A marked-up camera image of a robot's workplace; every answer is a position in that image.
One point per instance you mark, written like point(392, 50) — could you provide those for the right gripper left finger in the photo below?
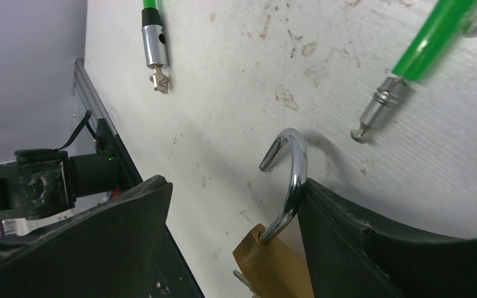
point(110, 250)

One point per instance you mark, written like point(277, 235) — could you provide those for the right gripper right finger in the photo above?
point(352, 251)

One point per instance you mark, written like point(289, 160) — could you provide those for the brass padlock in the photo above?
point(272, 267)

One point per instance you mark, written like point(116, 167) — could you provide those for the green cable lock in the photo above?
point(441, 27)

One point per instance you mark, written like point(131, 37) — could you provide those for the cable lock keys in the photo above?
point(160, 80)

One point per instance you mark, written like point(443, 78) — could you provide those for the black base frame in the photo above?
point(44, 182)

